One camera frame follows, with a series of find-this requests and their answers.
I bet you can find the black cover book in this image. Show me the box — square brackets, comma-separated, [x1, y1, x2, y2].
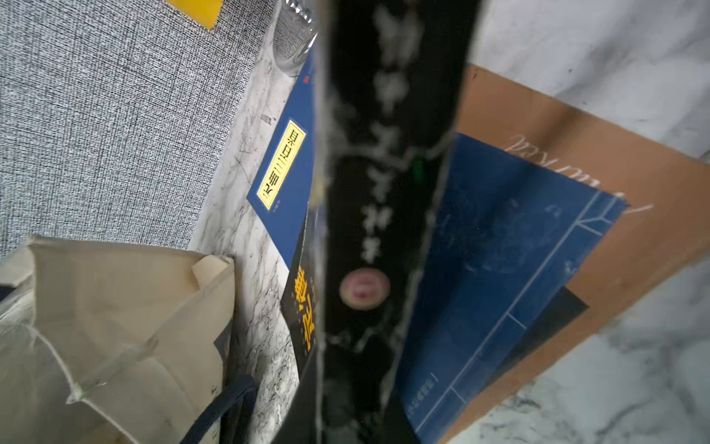
[271, 0, 484, 444]

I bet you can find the yellow wine glass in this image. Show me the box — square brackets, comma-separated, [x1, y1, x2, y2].
[166, 0, 224, 30]

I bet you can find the blue book yellow label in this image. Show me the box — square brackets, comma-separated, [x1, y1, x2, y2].
[396, 136, 627, 443]

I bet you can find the dark blue book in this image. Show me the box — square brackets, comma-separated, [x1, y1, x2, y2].
[247, 56, 315, 266]

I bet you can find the cream canvas tote bag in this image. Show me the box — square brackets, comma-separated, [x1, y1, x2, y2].
[1, 237, 258, 443]

